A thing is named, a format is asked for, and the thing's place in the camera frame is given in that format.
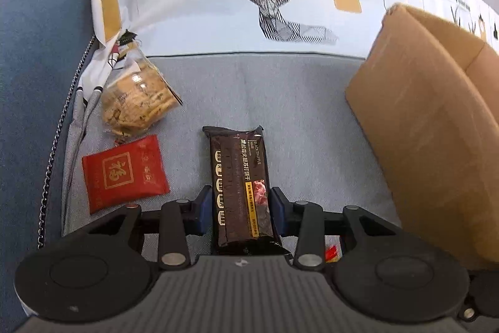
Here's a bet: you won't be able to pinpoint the blue sofa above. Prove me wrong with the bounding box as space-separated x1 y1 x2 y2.
0 0 99 318

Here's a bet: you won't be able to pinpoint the clear cracker bag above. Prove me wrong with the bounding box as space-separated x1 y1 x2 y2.
100 29 185 137

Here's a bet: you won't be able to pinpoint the cardboard box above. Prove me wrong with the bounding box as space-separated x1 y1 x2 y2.
345 3 499 272

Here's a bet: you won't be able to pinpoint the dark brown cracker packet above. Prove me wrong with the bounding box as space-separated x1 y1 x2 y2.
202 125 292 256

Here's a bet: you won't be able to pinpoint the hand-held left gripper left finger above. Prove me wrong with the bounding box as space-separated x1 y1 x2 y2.
84 184 214 271

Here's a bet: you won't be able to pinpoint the red square packet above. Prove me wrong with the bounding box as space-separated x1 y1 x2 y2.
81 134 171 215

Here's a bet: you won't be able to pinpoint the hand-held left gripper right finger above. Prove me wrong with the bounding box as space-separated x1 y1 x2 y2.
270 186 404 270

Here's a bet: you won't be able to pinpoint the grey seat cushion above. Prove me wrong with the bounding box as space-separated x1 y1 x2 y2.
37 36 403 264

